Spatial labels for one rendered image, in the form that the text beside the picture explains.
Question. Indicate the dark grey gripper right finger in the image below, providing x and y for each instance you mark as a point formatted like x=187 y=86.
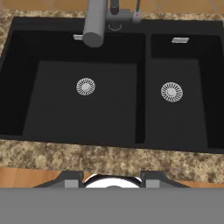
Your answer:
x=154 y=178

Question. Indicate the black double-basin sink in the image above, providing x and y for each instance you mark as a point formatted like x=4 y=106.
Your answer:
x=87 y=96

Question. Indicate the white and black round thing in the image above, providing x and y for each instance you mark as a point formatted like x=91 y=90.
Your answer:
x=112 y=182

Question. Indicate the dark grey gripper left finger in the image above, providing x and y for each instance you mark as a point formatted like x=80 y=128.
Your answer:
x=70 y=178

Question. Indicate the grey metal tap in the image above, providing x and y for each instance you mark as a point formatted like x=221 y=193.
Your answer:
x=94 y=26

